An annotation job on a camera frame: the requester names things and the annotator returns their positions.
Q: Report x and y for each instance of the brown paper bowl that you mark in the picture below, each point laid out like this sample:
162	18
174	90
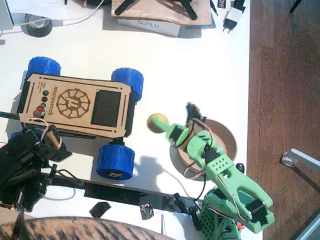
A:
225	140

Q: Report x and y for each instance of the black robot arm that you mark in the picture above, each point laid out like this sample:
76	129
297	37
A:
17	170

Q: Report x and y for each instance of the black tape roll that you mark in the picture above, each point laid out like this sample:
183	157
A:
37	32

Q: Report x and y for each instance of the white black power adapter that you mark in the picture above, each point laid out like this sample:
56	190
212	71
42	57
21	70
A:
233	15

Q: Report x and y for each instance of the blue rover wheel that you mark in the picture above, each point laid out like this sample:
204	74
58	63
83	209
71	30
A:
115	160
17	133
45	66
128	83

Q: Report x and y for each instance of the black label card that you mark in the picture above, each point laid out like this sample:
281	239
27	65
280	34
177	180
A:
221	3

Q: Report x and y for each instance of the small yellow potato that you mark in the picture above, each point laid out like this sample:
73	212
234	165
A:
153	127

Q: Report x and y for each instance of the brown striped fabric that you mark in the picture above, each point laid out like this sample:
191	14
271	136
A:
75	228

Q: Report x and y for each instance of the green arm wrist camera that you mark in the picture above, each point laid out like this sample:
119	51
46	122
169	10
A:
193	111

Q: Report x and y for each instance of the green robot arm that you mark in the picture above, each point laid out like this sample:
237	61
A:
237	175

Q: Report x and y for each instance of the dark crumpled foil piece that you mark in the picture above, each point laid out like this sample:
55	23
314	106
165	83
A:
146	212

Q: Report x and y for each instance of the wooden board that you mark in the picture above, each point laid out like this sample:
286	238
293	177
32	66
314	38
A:
155	12

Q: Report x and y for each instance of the thin black rod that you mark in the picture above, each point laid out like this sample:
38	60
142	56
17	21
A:
7	115

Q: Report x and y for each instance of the black plastic scrap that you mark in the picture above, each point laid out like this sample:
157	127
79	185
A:
100	209

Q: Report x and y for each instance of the long black aluminium rail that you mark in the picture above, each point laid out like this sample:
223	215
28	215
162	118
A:
120	196

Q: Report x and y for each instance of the black round object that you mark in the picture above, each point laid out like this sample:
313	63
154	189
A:
97	2

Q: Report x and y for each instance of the white SUNLU box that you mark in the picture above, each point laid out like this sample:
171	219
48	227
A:
170	30

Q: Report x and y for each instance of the black stick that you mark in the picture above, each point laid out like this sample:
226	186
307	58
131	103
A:
295	7

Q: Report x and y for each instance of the grey metal bar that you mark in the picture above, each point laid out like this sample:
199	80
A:
312	230

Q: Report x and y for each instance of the grey box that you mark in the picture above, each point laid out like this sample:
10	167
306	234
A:
5	15

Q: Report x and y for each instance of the grey metal leg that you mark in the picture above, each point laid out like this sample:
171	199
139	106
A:
300	157

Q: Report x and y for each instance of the white paper sheet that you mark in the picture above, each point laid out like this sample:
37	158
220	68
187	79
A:
37	8

